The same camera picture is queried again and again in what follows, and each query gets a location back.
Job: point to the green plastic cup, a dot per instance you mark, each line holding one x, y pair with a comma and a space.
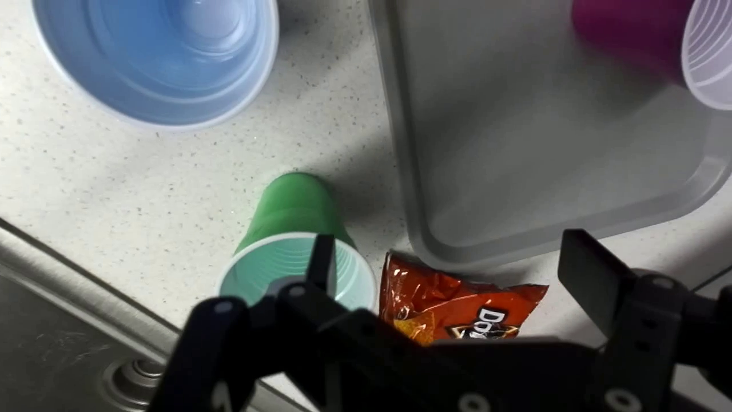
294, 208

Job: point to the orange Doritos chip bag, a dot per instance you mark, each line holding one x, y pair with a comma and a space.
442, 301

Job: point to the stainless steel double sink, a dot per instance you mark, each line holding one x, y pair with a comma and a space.
54, 329

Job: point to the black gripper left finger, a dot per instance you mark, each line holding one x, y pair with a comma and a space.
321, 263

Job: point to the grey plastic tray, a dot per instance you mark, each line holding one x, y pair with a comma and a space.
533, 138

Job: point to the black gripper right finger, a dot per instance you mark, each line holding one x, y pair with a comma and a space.
596, 277

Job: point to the blue plastic cup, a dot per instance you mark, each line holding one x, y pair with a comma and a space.
151, 54

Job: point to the magenta plastic cup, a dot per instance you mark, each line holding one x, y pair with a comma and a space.
633, 30

